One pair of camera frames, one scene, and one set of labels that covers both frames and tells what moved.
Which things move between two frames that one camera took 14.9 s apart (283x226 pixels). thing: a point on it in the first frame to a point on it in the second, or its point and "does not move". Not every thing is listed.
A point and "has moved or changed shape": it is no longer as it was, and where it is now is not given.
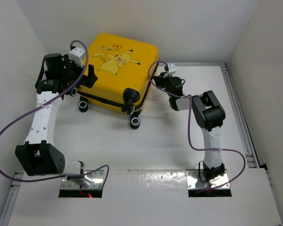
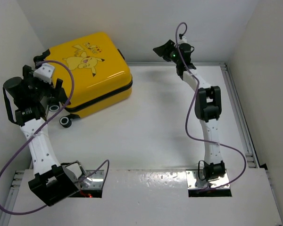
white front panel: [148, 197] does not move
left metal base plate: [92, 180] does not move
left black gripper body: [86, 80] to [41, 85]
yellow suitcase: [124, 66] has moved or changed shape
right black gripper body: [163, 83] to [171, 55]
